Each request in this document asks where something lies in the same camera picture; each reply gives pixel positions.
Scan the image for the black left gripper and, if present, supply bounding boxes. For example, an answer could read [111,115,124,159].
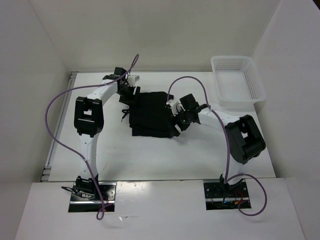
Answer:
[116,84,141,108]

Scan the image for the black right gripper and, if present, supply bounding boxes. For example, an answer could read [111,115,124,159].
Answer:
[166,105,192,137]

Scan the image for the black shorts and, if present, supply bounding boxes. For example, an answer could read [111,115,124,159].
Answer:
[119,91,180,138]

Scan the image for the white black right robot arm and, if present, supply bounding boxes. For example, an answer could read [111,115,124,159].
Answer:
[166,94,266,197]

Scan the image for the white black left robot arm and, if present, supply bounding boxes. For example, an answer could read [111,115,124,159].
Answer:
[73,67,140,200]

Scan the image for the white plastic mesh basket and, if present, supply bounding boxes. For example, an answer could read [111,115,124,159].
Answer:
[210,55,266,107]

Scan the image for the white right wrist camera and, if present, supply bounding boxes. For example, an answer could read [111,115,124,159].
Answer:
[166,99,185,117]

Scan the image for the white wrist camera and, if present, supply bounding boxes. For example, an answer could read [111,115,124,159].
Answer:
[127,75,140,87]
[166,99,185,117]

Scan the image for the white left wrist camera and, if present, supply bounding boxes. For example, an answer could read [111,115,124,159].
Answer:
[127,75,140,87]

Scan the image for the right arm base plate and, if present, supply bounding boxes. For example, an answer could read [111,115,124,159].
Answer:
[203,180,252,211]

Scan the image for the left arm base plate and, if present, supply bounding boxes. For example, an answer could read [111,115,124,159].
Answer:
[68,182,117,213]

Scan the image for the aluminium table edge rail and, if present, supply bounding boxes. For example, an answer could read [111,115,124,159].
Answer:
[40,71,78,183]

